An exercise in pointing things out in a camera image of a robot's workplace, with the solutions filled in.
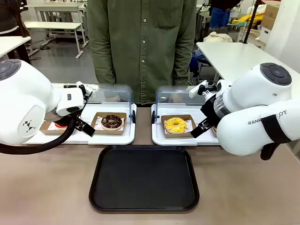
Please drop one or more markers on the background person dark clothes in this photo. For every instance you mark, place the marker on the background person dark clothes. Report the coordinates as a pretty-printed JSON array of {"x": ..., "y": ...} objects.
[{"x": 9, "y": 16}]

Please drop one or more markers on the person left forearm green sleeve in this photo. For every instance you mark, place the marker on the person left forearm green sleeve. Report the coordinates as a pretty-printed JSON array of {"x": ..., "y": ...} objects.
[{"x": 182, "y": 63}]

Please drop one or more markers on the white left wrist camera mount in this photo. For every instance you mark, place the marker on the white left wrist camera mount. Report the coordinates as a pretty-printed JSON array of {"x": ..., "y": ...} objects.
[{"x": 70, "y": 99}]

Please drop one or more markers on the background person blue jeans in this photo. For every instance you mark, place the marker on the background person blue jeans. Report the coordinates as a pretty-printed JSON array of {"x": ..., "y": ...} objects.
[{"x": 219, "y": 16}]

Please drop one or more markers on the black stand pole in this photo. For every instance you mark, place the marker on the black stand pole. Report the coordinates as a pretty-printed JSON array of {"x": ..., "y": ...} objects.
[{"x": 250, "y": 25}]

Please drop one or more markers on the blue jacket on chair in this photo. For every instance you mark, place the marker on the blue jacket on chair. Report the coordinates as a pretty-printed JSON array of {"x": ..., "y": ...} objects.
[{"x": 198, "y": 61}]

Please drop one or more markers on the black plastic serving tray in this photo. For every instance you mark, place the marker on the black plastic serving tray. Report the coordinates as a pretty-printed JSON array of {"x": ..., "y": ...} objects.
[{"x": 144, "y": 178}]

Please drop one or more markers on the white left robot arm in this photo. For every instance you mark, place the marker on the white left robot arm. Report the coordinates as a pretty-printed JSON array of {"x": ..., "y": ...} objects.
[{"x": 23, "y": 93}]

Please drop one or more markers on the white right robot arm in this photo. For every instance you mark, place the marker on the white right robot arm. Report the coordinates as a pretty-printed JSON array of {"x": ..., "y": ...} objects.
[{"x": 246, "y": 93}]

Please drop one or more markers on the yellow glazed sprinkled donut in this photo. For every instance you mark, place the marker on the yellow glazed sprinkled donut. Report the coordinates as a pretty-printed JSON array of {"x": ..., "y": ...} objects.
[{"x": 171, "y": 126}]

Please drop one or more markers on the yellow cloth bundle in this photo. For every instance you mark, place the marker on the yellow cloth bundle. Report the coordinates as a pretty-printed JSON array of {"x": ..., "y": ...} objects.
[{"x": 255, "y": 18}]

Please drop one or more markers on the white metal-legged table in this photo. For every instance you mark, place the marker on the white metal-legged table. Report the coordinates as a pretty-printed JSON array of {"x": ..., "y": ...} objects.
[
  {"x": 54, "y": 25},
  {"x": 56, "y": 7}
]

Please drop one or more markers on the white display base tray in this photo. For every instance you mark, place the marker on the white display base tray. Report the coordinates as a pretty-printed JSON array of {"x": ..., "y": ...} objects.
[
  {"x": 157, "y": 133},
  {"x": 110, "y": 139}
]

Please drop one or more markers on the cardboard donut tray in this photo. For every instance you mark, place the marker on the cardboard donut tray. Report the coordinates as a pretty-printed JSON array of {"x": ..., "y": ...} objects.
[
  {"x": 214, "y": 131},
  {"x": 47, "y": 129},
  {"x": 96, "y": 122},
  {"x": 191, "y": 124}
]

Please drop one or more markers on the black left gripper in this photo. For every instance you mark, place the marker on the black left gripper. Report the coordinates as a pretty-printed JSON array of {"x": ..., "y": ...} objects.
[{"x": 68, "y": 117}]

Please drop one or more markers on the beige cloth bag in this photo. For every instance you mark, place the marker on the beige cloth bag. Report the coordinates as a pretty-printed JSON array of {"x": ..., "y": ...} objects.
[{"x": 218, "y": 37}]

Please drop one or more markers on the white table corner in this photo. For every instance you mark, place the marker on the white table corner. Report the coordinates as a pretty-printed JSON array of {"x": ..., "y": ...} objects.
[{"x": 11, "y": 44}]

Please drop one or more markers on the white storage box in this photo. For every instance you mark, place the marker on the white storage box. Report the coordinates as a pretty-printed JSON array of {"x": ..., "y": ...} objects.
[{"x": 264, "y": 34}]

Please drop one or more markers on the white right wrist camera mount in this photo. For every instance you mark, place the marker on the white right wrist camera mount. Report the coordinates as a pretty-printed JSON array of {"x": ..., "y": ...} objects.
[{"x": 198, "y": 89}]

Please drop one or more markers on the chocolate sprinkled donut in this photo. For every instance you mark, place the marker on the chocolate sprinkled donut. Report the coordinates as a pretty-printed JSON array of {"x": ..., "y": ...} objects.
[{"x": 106, "y": 124}]

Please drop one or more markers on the clear plastic display lid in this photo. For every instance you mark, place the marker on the clear plastic display lid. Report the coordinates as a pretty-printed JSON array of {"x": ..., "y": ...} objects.
[
  {"x": 117, "y": 93},
  {"x": 171, "y": 93}
]

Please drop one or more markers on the green cloth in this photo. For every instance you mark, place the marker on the green cloth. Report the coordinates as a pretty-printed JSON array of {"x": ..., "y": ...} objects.
[{"x": 235, "y": 22}]

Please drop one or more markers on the white large table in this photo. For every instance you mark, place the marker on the white large table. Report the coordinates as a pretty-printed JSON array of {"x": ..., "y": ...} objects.
[{"x": 225, "y": 56}]

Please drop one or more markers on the brown cardboard box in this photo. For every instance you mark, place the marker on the brown cardboard box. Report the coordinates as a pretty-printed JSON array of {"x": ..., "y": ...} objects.
[{"x": 270, "y": 14}]

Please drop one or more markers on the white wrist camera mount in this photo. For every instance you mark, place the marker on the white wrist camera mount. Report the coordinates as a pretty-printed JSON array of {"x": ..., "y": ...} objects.
[
  {"x": 198, "y": 89},
  {"x": 70, "y": 99}
]

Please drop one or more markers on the person torso green shirt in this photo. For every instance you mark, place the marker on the person torso green shirt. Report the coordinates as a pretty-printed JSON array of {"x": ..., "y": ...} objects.
[{"x": 143, "y": 47}]

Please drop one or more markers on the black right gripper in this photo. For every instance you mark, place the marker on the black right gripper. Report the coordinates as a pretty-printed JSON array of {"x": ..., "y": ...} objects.
[{"x": 209, "y": 109}]

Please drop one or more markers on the red glazed donut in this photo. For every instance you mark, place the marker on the red glazed donut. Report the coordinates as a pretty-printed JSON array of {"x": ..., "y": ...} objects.
[{"x": 59, "y": 126}]

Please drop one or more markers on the person right forearm green sleeve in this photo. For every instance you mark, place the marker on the person right forearm green sleeve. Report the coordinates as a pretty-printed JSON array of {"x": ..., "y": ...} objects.
[{"x": 103, "y": 63}]

